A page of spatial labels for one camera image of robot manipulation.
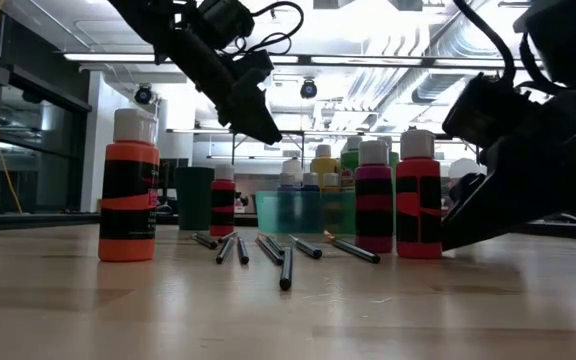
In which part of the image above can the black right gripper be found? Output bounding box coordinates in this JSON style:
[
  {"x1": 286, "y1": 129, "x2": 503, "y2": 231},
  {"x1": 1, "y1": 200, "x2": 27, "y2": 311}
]
[{"x1": 440, "y1": 89, "x2": 576, "y2": 252}]

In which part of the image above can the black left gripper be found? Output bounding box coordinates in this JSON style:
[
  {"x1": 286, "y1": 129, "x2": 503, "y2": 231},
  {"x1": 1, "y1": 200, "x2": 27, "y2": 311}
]
[{"x1": 154, "y1": 27, "x2": 285, "y2": 147}]

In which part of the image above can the small orange-red paint bottle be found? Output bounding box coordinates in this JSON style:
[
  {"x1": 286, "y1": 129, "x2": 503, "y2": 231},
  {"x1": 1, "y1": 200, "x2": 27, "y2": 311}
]
[{"x1": 395, "y1": 128, "x2": 443, "y2": 260}]

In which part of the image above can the small red paint bottle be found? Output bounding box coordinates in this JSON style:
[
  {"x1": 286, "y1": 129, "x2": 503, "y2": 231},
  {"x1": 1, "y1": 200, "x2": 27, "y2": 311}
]
[{"x1": 209, "y1": 164, "x2": 237, "y2": 238}]

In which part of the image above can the large yellow paint bottle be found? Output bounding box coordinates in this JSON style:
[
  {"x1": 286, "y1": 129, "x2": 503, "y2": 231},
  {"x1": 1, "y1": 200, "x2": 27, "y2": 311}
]
[{"x1": 310, "y1": 143, "x2": 340, "y2": 194}]

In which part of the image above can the small yellow paint bottle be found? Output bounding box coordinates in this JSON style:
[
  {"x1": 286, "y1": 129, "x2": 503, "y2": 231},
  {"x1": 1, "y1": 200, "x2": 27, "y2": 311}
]
[{"x1": 321, "y1": 172, "x2": 341, "y2": 234}]

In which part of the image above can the small magenta paint bottle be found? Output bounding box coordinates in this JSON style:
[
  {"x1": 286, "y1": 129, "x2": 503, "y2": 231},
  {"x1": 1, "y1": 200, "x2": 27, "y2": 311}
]
[{"x1": 354, "y1": 139, "x2": 395, "y2": 254}]

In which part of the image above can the small orange paint bottle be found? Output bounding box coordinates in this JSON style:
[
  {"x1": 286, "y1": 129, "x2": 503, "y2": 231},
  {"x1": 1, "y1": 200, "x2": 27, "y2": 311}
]
[{"x1": 98, "y1": 108, "x2": 161, "y2": 263}]

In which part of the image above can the white globe brass lamp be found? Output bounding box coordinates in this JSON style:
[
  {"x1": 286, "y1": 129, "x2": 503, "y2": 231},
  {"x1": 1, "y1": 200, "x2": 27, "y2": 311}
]
[{"x1": 446, "y1": 157, "x2": 488, "y2": 182}]

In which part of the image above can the translucent teal plastic bin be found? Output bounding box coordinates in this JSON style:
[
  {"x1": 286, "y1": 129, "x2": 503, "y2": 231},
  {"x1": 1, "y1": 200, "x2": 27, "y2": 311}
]
[{"x1": 254, "y1": 190, "x2": 399, "y2": 235}]

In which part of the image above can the dark green plastic cup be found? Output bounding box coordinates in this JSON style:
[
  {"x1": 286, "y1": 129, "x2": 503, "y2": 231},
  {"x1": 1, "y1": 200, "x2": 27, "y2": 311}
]
[{"x1": 175, "y1": 166, "x2": 215, "y2": 232}]

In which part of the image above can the orange fan-tip paintbrush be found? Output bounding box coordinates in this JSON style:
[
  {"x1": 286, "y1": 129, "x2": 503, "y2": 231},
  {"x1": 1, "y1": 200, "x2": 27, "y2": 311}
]
[{"x1": 259, "y1": 232, "x2": 288, "y2": 256}]

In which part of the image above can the orange flat-tip paintbrush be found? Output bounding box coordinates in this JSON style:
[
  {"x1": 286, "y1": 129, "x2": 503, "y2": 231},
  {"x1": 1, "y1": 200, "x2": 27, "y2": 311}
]
[{"x1": 323, "y1": 230, "x2": 382, "y2": 265}]

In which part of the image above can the black dome ceiling camera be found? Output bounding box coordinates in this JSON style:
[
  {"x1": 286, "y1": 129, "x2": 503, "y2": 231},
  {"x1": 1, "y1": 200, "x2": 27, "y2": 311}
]
[
  {"x1": 299, "y1": 78, "x2": 319, "y2": 101},
  {"x1": 134, "y1": 83, "x2": 153, "y2": 106}
]

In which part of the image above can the black overhead frame bar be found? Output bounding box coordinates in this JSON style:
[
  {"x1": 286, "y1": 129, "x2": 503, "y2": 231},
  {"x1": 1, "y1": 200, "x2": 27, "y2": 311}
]
[{"x1": 62, "y1": 49, "x2": 534, "y2": 70}]

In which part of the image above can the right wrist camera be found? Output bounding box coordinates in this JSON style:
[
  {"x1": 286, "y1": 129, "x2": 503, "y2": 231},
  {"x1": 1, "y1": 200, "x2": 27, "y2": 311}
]
[{"x1": 441, "y1": 72, "x2": 524, "y2": 149}]

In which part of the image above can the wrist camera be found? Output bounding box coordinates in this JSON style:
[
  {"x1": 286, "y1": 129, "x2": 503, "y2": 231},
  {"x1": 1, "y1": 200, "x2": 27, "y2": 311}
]
[
  {"x1": 441, "y1": 72, "x2": 524, "y2": 149},
  {"x1": 196, "y1": 0, "x2": 257, "y2": 50}
]

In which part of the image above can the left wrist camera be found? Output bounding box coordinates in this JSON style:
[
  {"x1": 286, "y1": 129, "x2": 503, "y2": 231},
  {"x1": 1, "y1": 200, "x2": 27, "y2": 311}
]
[{"x1": 196, "y1": 0, "x2": 257, "y2": 50}]

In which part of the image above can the black left camera cable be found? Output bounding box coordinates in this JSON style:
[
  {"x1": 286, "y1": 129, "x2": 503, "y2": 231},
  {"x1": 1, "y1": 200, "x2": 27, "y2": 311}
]
[{"x1": 222, "y1": 0, "x2": 305, "y2": 57}]

